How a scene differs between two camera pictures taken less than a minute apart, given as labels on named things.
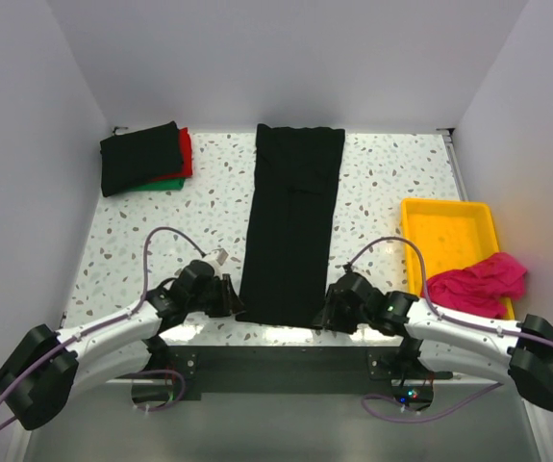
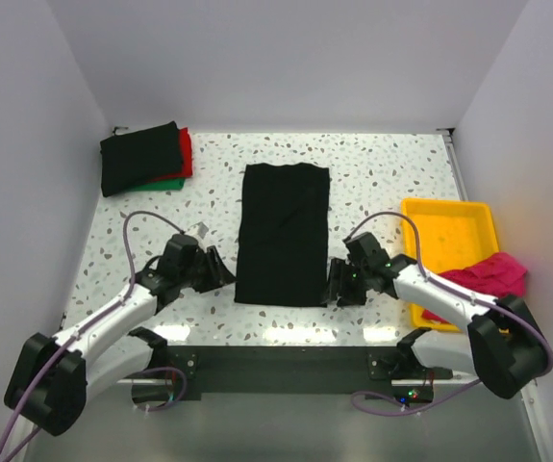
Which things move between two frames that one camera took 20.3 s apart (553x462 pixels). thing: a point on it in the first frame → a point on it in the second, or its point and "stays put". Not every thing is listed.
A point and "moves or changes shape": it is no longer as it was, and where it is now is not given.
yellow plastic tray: x=452 y=235 stays put
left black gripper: x=229 y=304 → x=217 y=274
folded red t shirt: x=186 y=155 stays put
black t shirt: x=291 y=210 moves or changes shape
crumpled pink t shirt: x=481 y=289 stays put
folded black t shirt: x=138 y=156 stays put
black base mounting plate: x=301 y=369 stays put
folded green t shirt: x=163 y=185 stays put
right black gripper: x=328 y=316 → x=337 y=286
